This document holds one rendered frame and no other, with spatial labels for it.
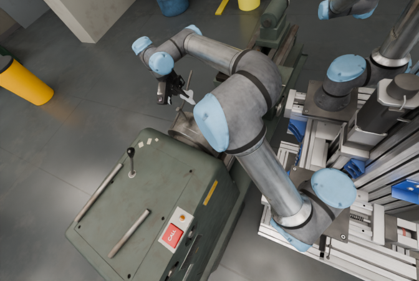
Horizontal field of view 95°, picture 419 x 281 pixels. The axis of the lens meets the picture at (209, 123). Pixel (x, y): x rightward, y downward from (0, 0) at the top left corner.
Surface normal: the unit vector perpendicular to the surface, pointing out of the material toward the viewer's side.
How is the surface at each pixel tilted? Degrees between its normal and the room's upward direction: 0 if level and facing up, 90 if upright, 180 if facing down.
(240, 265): 0
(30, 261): 0
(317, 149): 0
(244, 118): 54
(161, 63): 80
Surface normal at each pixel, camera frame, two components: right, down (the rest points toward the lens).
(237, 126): 0.35, 0.32
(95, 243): -0.22, -0.50
